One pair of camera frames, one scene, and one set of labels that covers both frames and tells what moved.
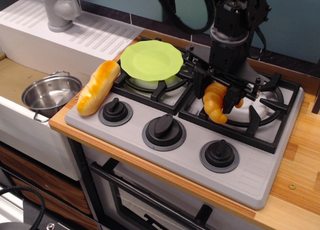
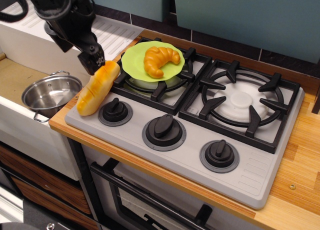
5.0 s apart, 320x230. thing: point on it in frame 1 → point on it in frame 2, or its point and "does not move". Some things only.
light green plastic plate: (150, 60) does not move
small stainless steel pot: (46, 96) does not move
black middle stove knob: (163, 133) does not move
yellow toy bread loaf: (96, 92) does not move
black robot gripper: (227, 60) → (77, 30)
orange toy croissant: (213, 102) → (155, 58)
